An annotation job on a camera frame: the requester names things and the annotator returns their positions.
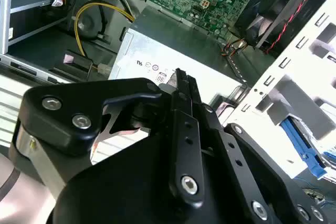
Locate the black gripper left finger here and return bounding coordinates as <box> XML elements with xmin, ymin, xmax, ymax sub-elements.
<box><xmin>9</xmin><ymin>68</ymin><xmax>207</xmax><ymax>206</ymax></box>

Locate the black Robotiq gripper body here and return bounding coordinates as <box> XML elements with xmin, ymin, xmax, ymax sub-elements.
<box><xmin>52</xmin><ymin>128</ymin><xmax>249</xmax><ymax>224</ymax></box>

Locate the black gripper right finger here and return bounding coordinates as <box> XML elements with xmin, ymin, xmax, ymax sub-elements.
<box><xmin>187</xmin><ymin>75</ymin><xmax>330</xmax><ymax>224</ymax></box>

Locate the hard disk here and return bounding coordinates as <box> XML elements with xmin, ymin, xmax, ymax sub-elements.
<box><xmin>279</xmin><ymin>115</ymin><xmax>336</xmax><ymax>180</ymax></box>

